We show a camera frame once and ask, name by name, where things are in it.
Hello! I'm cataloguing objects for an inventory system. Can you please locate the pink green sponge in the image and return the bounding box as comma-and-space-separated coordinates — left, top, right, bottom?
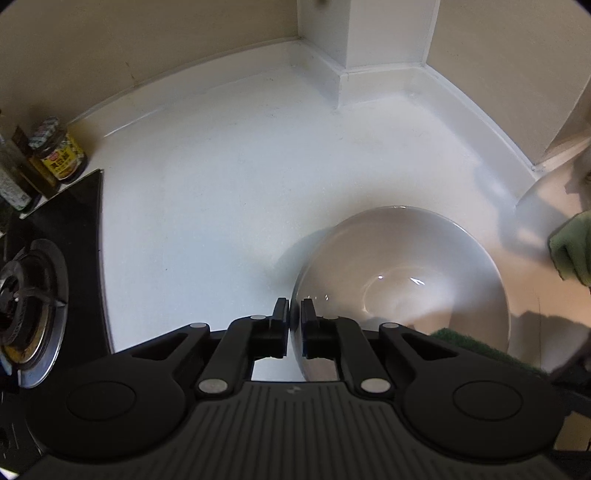
431, 327, 549, 374

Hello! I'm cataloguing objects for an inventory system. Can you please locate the steel gas burner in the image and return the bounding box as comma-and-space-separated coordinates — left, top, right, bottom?
0, 237, 70, 388

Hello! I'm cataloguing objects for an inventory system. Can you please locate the white bowl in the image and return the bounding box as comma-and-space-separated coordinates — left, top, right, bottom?
290, 205, 512, 381

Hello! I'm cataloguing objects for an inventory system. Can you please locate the green cloth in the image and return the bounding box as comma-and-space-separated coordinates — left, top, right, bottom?
549, 212, 591, 289

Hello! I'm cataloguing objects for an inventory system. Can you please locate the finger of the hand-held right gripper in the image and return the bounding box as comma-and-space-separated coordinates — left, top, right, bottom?
549, 339, 591, 398

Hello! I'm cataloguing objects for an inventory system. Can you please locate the clear yellow cap bottle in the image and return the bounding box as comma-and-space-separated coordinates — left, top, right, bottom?
0, 111, 34, 214

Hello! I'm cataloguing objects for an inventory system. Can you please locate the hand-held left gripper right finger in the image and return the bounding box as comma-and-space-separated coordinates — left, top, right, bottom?
300, 298, 467, 400

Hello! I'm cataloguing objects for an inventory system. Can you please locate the dark olive oil bottle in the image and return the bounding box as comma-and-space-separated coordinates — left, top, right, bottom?
10, 124, 61, 200

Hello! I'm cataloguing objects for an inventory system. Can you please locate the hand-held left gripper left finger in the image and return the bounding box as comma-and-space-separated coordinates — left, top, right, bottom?
113, 298, 291, 400

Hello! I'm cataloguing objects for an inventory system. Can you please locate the yellow label sauce jar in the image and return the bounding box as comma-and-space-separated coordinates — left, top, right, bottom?
28, 117, 88, 184

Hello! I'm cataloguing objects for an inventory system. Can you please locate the black glass gas stove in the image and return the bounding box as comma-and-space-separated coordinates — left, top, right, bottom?
0, 168, 115, 462

